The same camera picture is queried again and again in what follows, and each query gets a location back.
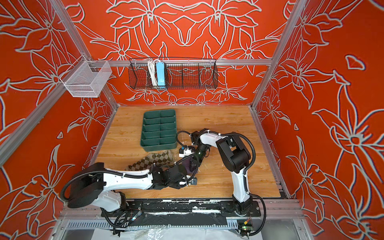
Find purple teal yellow sock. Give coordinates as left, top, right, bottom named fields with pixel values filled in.
left=182, top=158, right=198, bottom=176

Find white coiled cable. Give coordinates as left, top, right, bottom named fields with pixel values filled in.
left=147, top=59, right=158, bottom=88

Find clear plastic wall bin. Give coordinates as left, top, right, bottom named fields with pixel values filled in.
left=59, top=56, right=112, bottom=98

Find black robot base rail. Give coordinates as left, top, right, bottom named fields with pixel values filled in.
left=100, top=197, right=262, bottom=227

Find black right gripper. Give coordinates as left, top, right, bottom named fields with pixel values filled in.
left=187, top=146, right=210, bottom=173

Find olive argyle patterned sock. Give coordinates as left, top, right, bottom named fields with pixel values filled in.
left=125, top=150, right=174, bottom=171

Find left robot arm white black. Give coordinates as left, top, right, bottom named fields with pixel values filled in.
left=60, top=154, right=203, bottom=212

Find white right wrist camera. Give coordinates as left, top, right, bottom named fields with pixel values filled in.
left=179, top=146, right=196, bottom=158

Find green divided organizer tray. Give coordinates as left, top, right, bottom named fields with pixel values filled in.
left=140, top=109, right=178, bottom=152

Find black wire wall basket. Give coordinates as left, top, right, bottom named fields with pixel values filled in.
left=128, top=58, right=219, bottom=90

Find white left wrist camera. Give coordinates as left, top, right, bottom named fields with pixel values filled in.
left=189, top=177, right=198, bottom=185

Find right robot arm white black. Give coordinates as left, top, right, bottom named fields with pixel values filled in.
left=176, top=129, right=262, bottom=216

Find light blue box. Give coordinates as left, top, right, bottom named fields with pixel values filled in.
left=156, top=62, right=166, bottom=89

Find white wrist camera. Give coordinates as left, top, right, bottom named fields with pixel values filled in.
left=189, top=177, right=198, bottom=185
left=179, top=146, right=196, bottom=158

